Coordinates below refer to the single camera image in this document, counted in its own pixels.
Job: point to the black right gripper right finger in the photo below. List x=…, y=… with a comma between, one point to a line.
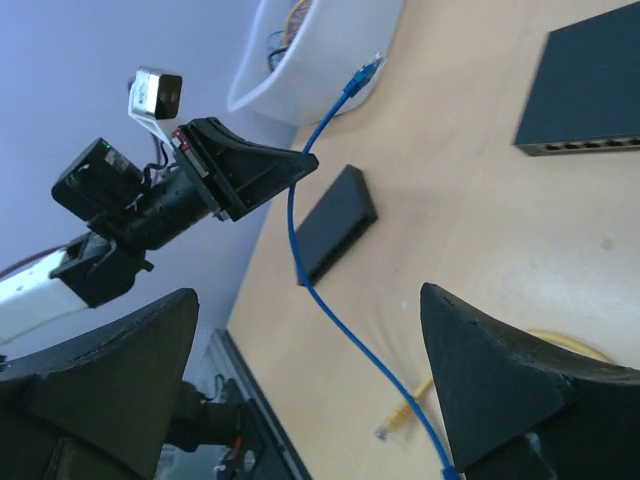
x=518, y=407

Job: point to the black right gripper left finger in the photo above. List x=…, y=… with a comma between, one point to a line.
x=98, y=406

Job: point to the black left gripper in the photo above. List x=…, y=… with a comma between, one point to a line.
x=233, y=176

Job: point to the white plastic bin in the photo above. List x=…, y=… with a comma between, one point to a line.
x=336, y=39

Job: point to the black network switch near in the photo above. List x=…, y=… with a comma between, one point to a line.
x=338, y=220

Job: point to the black network switch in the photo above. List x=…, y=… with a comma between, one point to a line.
x=585, y=94
x=338, y=220

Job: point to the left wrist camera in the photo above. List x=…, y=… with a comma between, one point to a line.
x=154, y=100

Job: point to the black network switch far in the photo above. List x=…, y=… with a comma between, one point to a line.
x=585, y=94

